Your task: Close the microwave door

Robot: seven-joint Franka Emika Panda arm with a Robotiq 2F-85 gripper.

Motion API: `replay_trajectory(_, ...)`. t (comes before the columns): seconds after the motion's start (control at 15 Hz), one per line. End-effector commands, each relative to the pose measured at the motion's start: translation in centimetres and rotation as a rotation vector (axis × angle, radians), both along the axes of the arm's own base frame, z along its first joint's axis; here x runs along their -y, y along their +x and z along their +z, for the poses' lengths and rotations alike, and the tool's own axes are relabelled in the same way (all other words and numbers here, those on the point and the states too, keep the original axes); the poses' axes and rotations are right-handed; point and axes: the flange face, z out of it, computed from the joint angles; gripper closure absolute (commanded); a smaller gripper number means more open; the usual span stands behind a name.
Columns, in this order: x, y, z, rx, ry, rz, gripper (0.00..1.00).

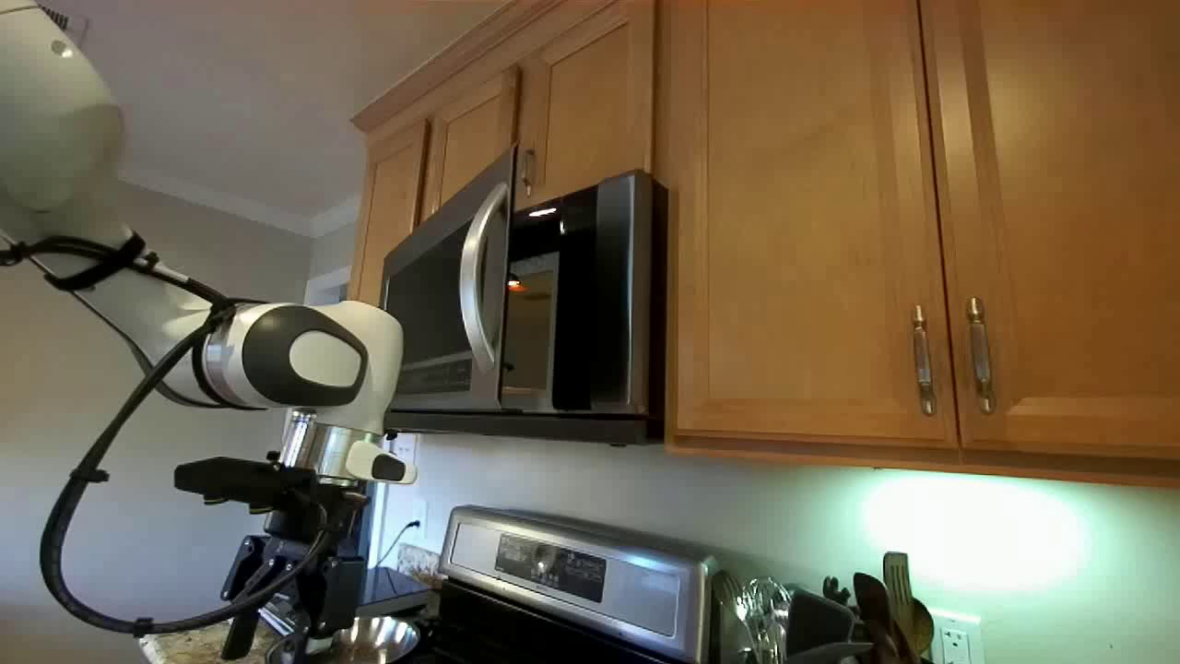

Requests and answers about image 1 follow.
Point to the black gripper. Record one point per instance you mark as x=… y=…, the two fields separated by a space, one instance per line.
x=307 y=555

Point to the stainless steel microwave door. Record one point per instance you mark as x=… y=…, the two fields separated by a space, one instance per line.
x=448 y=290

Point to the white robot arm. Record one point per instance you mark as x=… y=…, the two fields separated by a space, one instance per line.
x=334 y=367

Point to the stainless steel microwave body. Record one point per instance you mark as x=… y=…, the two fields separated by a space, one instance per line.
x=582 y=322

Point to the steel mixing bowl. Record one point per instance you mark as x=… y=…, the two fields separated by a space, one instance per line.
x=372 y=640

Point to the stainless steel stove panel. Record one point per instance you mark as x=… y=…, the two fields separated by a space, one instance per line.
x=535 y=590

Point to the metal utensil holder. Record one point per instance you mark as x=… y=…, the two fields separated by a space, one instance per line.
x=782 y=625

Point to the kitchen utensils bunch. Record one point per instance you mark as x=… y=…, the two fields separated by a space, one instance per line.
x=894 y=625

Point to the wooden upper cabinets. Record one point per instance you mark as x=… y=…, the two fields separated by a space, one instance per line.
x=829 y=167

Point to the white wall outlet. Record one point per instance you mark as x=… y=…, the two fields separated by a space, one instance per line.
x=957 y=640

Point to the silver cabinet handle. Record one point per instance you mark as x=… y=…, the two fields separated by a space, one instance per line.
x=980 y=356
x=921 y=363

